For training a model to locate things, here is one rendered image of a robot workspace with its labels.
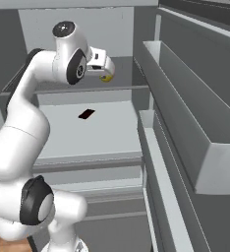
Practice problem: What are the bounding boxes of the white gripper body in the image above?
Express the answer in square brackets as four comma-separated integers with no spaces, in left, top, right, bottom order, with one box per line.
[99,55,117,79]

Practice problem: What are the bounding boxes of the yellow banana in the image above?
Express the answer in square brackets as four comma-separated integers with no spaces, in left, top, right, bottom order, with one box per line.
[99,74,114,84]

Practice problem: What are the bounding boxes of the glass fridge shelf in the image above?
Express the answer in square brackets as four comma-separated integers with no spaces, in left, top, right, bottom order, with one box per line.
[0,56,150,96]

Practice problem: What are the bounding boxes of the grey fridge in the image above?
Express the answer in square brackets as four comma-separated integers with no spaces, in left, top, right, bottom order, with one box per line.
[0,0,160,252]

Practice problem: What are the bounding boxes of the grey fridge door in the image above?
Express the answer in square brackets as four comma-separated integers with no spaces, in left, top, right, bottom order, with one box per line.
[133,0,230,252]

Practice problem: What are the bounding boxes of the grey fridge drawer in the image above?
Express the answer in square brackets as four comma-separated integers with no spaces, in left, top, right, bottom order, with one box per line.
[28,178,153,252]

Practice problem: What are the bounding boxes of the small black flat item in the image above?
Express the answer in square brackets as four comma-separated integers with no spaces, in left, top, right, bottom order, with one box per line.
[78,108,97,121]

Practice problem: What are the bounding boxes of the large grey door bin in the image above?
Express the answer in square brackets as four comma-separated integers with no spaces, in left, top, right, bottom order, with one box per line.
[142,39,230,196]

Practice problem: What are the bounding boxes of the long grey door bin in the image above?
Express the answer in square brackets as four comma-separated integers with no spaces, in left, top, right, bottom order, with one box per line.
[138,108,196,252]

